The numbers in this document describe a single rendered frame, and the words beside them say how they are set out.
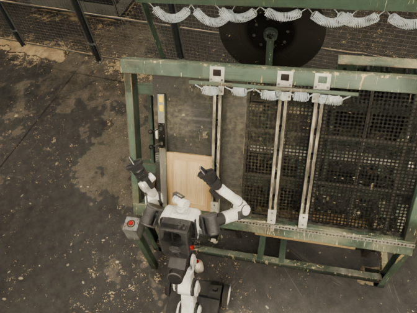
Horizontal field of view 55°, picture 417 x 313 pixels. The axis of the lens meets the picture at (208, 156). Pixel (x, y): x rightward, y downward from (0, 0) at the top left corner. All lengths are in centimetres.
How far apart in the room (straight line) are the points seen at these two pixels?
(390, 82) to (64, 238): 345
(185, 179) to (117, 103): 258
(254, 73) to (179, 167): 97
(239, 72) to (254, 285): 208
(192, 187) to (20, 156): 285
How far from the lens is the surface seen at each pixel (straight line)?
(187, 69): 278
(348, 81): 269
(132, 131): 312
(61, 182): 497
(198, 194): 320
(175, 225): 266
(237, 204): 283
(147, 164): 328
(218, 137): 289
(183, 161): 310
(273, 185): 303
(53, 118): 570
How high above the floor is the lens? 374
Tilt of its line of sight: 53 degrees down
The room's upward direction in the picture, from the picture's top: 9 degrees counter-clockwise
